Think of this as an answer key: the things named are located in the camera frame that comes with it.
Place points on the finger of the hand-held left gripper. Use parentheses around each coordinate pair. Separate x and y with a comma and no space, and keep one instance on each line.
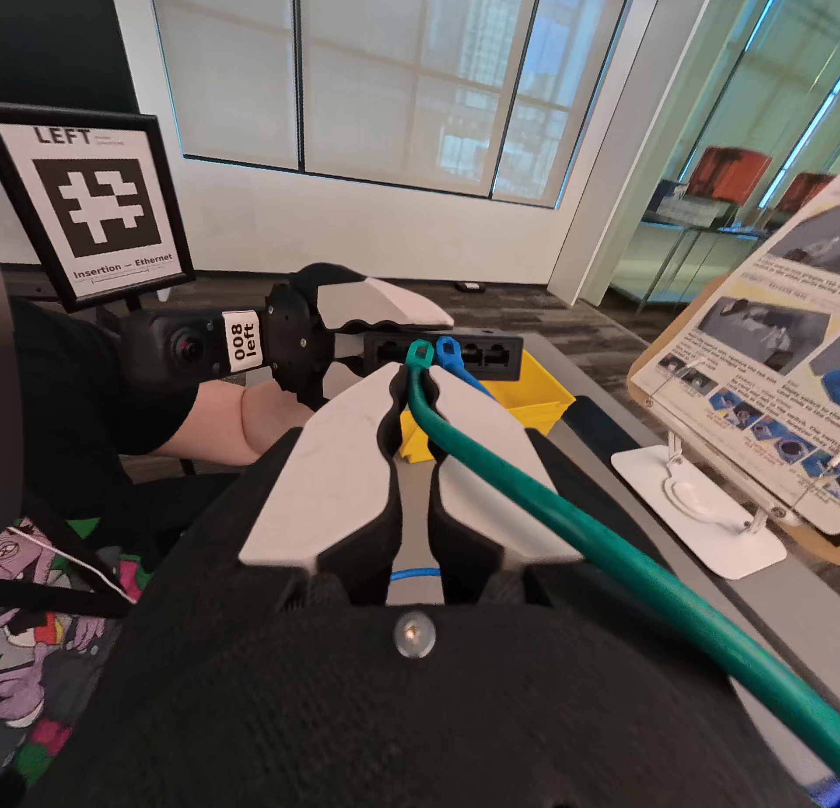
(387,301)
(340,377)

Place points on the black framed marker sign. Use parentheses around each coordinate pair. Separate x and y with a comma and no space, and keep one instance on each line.
(97,202)

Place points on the red box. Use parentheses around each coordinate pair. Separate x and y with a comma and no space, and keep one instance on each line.
(728,176)
(807,190)

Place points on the black textured pad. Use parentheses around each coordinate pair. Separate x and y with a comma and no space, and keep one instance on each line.
(604,427)

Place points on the yellow plastic bin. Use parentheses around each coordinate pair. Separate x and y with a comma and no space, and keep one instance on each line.
(532,401)

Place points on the wooden instruction board with stand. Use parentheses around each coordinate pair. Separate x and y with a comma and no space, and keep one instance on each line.
(753,361)

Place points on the colourful printed clothing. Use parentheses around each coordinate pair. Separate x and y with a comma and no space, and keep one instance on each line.
(45,657)

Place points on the small black floor device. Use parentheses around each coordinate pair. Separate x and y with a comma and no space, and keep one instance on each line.
(471,288)

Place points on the large window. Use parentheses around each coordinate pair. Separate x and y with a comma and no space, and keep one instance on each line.
(392,65)

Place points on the black ethernet switch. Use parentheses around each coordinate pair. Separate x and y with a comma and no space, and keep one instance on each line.
(485,335)

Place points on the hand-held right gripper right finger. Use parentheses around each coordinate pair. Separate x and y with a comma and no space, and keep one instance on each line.
(485,525)

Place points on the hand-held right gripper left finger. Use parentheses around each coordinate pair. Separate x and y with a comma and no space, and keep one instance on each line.
(328,479)

